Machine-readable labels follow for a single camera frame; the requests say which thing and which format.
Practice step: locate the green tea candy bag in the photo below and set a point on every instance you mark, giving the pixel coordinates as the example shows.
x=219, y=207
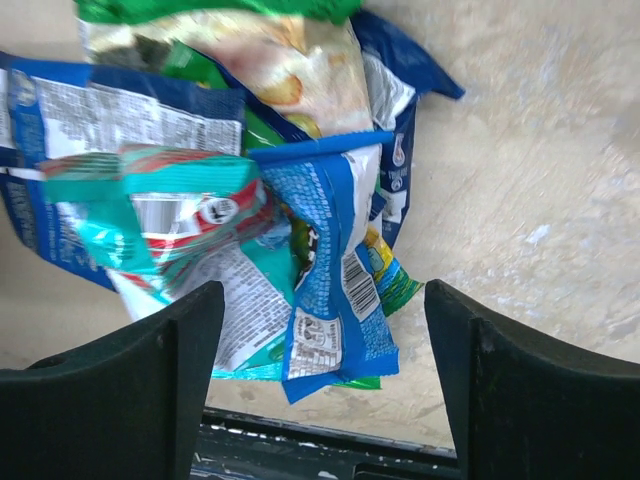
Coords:
x=394, y=285

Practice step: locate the teal snack packet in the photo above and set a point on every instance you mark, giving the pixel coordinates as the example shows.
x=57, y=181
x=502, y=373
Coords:
x=162, y=221

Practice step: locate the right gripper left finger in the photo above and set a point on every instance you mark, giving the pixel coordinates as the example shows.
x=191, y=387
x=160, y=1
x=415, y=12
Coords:
x=125, y=406

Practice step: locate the green Chuba chips bag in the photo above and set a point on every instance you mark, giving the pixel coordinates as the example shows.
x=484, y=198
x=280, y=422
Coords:
x=300, y=58

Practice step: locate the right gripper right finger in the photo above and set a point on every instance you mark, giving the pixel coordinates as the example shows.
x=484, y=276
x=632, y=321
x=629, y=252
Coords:
x=522, y=404

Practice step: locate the small bright blue packet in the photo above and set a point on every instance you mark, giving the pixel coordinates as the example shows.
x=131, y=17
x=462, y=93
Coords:
x=337, y=331

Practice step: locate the blue white snack packet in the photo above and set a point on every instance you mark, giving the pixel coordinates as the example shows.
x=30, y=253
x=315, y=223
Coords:
x=398, y=72

